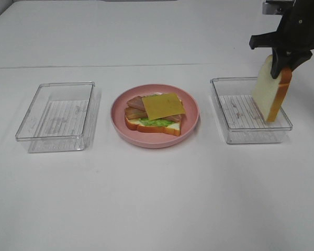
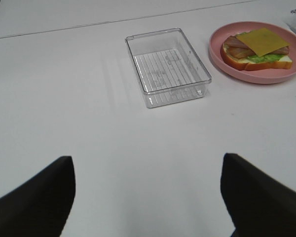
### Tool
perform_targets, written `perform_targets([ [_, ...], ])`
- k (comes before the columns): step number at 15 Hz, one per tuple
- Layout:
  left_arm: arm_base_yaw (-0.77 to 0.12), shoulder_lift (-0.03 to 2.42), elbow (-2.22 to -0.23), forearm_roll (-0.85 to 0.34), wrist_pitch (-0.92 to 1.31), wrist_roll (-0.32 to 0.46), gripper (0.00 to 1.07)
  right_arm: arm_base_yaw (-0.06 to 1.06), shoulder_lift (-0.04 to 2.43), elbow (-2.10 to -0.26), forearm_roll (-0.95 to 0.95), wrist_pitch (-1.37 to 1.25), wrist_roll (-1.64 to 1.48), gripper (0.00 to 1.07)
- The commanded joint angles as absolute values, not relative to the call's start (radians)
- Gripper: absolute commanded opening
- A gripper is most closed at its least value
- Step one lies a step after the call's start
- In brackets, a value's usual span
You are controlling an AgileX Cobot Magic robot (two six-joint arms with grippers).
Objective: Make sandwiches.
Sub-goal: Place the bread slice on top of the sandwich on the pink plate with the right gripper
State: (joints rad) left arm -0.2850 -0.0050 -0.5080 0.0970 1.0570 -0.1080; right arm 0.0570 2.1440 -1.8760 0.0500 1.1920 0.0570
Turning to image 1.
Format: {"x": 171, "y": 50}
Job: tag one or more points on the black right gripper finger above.
{"x": 298, "y": 58}
{"x": 280, "y": 60}

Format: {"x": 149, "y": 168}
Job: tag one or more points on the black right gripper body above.
{"x": 295, "y": 32}

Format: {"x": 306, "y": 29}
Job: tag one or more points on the bread slice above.
{"x": 154, "y": 126}
{"x": 269, "y": 93}

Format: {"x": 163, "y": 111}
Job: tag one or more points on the yellow cheese slice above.
{"x": 163, "y": 105}

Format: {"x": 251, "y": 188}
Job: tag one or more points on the green lettuce leaf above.
{"x": 162, "y": 110}

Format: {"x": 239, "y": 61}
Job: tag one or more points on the bacon strip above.
{"x": 134, "y": 113}
{"x": 138, "y": 103}

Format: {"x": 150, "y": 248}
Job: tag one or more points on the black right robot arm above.
{"x": 293, "y": 40}

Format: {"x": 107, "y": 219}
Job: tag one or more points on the right clear plastic tray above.
{"x": 239, "y": 118}

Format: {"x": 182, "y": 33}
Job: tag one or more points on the clear plastic tray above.
{"x": 60, "y": 118}
{"x": 239, "y": 118}

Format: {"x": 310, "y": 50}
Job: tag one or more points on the pink round plate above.
{"x": 154, "y": 140}

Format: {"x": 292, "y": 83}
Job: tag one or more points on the left clear plastic tray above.
{"x": 60, "y": 118}

